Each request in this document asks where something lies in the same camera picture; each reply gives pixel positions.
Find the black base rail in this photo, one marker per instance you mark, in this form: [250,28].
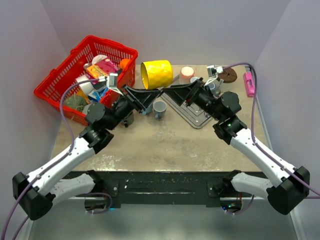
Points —
[163,188]

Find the white cup brown lid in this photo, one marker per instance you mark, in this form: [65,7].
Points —
[228,76]

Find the light blue mug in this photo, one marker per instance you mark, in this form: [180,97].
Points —
[148,110]

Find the orange snack packet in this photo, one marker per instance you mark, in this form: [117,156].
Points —
[95,71]

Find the metal tray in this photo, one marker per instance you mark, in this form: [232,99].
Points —
[192,113]

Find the pink snack packet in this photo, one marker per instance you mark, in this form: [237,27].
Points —
[105,63]

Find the blue white carton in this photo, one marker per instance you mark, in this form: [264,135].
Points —
[96,95]

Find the red plastic basket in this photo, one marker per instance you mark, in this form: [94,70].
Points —
[60,79]

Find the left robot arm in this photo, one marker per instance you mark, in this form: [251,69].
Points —
[40,189]

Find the pink box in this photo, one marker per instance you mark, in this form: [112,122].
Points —
[249,84]

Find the dark blue-grey mug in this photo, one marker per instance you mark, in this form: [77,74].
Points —
[215,90]

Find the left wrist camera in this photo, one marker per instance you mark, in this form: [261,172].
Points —
[112,83]

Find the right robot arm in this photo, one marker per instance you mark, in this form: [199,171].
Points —
[284,185]

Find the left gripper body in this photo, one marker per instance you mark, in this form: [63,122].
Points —
[123,108]

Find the grey mug white base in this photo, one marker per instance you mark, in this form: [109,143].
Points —
[193,79]

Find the orange ball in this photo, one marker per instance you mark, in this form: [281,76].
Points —
[123,63]

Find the blue speckled mug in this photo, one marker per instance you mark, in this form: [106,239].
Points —
[159,108]

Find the pink white mug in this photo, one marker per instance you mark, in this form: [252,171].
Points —
[185,75]

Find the yellow mug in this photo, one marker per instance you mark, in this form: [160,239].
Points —
[156,74]

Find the white tape roll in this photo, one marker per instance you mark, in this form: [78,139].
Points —
[86,84]

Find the green melon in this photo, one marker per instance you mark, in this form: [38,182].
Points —
[75,102]

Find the dark grey mug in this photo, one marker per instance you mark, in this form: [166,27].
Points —
[128,120]

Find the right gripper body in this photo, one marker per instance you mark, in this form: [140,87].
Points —
[204,100]

